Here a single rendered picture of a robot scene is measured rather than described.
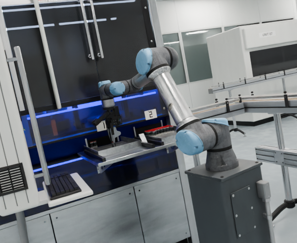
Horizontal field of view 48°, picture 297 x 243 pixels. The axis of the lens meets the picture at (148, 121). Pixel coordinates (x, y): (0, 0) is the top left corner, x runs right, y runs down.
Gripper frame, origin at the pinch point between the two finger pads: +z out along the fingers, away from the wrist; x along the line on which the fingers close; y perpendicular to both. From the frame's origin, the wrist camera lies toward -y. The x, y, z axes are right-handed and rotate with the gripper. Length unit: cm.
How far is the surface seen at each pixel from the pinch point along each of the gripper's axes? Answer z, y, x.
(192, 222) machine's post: 75, 52, 15
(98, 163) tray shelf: 5.8, -16.8, -25.3
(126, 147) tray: 4.0, 4.3, -11.3
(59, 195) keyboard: 12, -40, -38
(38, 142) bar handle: -13, -44, -40
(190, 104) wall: 38, 345, 475
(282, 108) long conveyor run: 5, 124, -13
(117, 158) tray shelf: 5.9, -6.9, -25.3
